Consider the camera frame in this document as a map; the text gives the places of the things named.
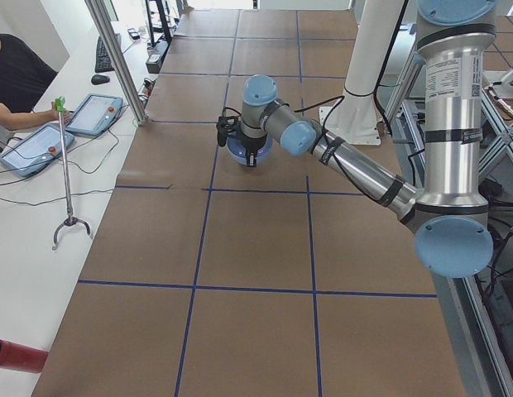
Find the black computer mouse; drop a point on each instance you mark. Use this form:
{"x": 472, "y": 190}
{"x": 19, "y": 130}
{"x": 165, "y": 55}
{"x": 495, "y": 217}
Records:
{"x": 98, "y": 79}

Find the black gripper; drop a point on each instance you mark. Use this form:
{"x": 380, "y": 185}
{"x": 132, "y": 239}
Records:
{"x": 251, "y": 144}

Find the near teach pendant tablet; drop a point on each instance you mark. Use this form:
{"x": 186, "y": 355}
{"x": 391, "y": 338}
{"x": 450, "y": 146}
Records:
{"x": 32, "y": 154}

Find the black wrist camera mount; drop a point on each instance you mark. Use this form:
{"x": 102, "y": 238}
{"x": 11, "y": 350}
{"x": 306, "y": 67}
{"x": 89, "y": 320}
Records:
{"x": 227, "y": 127}

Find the far teach pendant tablet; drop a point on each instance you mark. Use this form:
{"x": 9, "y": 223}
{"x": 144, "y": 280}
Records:
{"x": 94, "y": 115}

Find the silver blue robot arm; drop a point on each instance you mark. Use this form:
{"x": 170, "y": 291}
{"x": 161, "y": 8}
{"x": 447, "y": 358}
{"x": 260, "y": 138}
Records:
{"x": 447, "y": 215}

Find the green handled reacher grabber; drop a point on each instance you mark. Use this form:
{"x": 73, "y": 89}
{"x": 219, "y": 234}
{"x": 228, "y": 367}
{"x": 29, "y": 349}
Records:
{"x": 71, "y": 219}

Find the person's hand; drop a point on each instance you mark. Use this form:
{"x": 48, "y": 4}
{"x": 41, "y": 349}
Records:
{"x": 54, "y": 115}

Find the black keyboard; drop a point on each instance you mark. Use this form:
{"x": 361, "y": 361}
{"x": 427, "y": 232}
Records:
{"x": 103, "y": 61}

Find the blue bowl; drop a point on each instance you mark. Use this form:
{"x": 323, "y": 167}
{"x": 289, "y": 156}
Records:
{"x": 237, "y": 151}

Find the red bottle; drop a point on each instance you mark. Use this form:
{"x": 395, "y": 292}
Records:
{"x": 17, "y": 357}

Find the person in black shirt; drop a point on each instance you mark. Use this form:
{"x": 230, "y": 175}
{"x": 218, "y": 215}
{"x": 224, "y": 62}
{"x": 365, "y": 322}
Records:
{"x": 24, "y": 78}

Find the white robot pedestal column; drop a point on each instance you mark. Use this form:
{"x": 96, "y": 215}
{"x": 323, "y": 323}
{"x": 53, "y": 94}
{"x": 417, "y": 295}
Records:
{"x": 354, "y": 119}

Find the teach pendant tablet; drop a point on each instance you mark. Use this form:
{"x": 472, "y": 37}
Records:
{"x": 94, "y": 115}
{"x": 32, "y": 154}

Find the aluminium frame post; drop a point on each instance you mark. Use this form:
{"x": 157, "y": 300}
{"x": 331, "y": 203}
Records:
{"x": 104, "y": 26}

